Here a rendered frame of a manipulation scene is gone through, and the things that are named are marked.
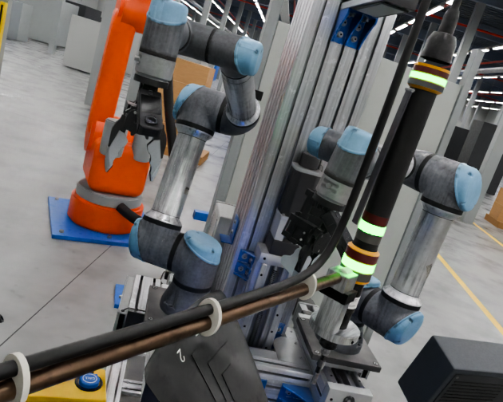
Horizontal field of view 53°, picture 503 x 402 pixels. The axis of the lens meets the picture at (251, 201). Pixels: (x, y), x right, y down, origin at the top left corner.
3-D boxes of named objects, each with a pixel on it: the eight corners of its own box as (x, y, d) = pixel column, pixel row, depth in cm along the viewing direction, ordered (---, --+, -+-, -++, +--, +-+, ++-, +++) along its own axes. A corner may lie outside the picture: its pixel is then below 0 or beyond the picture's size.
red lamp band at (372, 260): (368, 266, 64) (371, 258, 63) (338, 252, 66) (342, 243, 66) (381, 262, 67) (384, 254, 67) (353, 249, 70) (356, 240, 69)
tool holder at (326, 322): (336, 356, 63) (363, 285, 61) (291, 327, 67) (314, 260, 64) (366, 337, 70) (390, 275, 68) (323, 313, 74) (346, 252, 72)
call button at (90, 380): (77, 390, 100) (79, 383, 99) (78, 377, 103) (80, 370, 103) (98, 392, 101) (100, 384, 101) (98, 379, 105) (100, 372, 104)
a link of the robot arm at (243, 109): (256, 150, 151) (249, 75, 103) (222, 139, 152) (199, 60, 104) (269, 116, 153) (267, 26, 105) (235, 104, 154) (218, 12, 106)
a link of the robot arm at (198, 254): (207, 293, 141) (219, 250, 138) (162, 277, 142) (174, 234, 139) (217, 278, 153) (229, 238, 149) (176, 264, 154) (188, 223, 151)
